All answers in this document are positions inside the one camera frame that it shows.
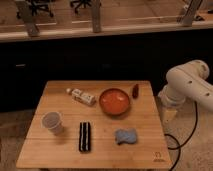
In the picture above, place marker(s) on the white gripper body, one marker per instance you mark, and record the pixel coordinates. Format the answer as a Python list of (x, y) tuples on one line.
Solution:
[(170, 98)]

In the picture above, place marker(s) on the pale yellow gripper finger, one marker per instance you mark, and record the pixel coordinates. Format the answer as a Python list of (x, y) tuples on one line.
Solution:
[(168, 114)]

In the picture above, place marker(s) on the dark red pepper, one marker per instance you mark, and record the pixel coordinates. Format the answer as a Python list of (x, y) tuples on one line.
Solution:
[(135, 91)]

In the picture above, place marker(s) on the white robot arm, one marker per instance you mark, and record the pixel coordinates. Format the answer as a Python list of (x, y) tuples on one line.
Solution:
[(186, 81)]

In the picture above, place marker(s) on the blue sponge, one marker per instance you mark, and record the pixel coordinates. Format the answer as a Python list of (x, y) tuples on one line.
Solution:
[(125, 136)]

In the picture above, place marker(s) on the orange bowl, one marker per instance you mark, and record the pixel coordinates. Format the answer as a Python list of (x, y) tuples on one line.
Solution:
[(114, 101)]

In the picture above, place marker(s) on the white tube bottle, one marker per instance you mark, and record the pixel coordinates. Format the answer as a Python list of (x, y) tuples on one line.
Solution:
[(81, 96)]

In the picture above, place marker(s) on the black white striped block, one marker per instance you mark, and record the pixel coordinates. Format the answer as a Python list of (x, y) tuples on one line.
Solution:
[(85, 137)]

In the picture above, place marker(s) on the clear plastic cup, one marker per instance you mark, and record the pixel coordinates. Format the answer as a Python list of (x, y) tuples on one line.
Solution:
[(52, 121)]

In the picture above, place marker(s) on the black office chair middle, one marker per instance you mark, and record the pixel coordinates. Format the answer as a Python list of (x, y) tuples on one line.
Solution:
[(75, 4)]

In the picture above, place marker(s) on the black office chair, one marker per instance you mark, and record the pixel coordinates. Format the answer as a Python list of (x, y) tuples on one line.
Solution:
[(35, 6), (75, 4)]

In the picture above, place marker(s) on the black office chair left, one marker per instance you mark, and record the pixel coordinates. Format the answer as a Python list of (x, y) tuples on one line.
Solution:
[(35, 6)]

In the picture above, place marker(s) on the grey metal post right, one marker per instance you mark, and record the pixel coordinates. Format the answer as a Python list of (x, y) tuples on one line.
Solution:
[(190, 12)]

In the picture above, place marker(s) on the grey metal post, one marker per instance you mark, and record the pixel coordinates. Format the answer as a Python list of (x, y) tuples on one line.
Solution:
[(190, 12), (27, 18), (95, 12)]

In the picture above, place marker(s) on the grey metal post middle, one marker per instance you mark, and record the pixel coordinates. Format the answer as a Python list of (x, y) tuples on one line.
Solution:
[(95, 12)]

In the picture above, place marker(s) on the grey metal post left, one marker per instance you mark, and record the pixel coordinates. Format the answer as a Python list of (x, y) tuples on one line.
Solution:
[(27, 18)]

